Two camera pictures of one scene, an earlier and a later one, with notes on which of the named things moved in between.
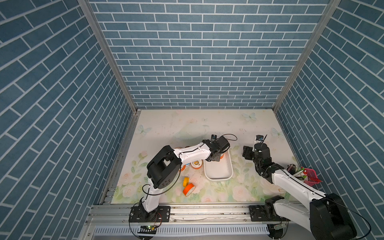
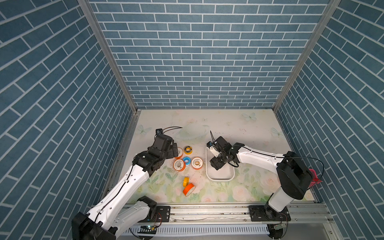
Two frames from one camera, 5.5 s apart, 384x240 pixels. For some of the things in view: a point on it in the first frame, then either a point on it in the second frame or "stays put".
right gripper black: x=246 y=151 to x=215 y=163
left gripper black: x=218 y=157 to x=171 y=153
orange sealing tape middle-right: x=196 y=164 stays put
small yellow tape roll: x=185 y=181 stays put
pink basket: x=312 y=177 stays put
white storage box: x=221 y=170 stays put
